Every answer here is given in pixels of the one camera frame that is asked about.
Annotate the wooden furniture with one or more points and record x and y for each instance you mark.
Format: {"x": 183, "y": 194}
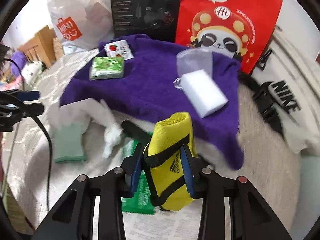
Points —
{"x": 44, "y": 47}

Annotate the white sponge block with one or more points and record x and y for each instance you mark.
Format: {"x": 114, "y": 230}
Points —
{"x": 202, "y": 92}

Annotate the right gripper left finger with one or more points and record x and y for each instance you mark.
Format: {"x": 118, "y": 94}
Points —
{"x": 132, "y": 171}

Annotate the green tissue pack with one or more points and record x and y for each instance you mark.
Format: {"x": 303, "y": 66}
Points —
{"x": 106, "y": 68}

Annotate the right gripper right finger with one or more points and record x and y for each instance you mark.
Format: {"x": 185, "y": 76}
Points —
{"x": 194, "y": 169}

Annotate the green wipe packet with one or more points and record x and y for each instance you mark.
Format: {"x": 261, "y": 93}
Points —
{"x": 140, "y": 201}

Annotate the white glove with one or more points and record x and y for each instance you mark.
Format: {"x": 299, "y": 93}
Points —
{"x": 69, "y": 122}

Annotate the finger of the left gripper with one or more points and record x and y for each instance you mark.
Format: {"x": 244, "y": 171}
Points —
{"x": 27, "y": 95}
{"x": 29, "y": 110}

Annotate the white Miniso plastic bag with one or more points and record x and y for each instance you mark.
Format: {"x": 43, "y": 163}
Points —
{"x": 80, "y": 24}

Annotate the white Nike bag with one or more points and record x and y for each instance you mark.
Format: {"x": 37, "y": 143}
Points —
{"x": 285, "y": 86}

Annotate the purple towel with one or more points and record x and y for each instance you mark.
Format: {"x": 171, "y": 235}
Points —
{"x": 147, "y": 92}

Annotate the newspaper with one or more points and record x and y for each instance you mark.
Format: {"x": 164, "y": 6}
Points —
{"x": 183, "y": 224}

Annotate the white tomato sachet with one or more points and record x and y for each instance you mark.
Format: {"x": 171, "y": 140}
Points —
{"x": 119, "y": 49}

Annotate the yellow mini Adidas bag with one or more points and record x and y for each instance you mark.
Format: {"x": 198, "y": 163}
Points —
{"x": 162, "y": 162}

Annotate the black headset box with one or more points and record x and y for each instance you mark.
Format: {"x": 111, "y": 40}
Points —
{"x": 155, "y": 18}

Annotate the translucent organza pouch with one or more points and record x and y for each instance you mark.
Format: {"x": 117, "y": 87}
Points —
{"x": 191, "y": 60}

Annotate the red panda paper bag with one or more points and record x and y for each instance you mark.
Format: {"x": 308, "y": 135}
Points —
{"x": 239, "y": 29}

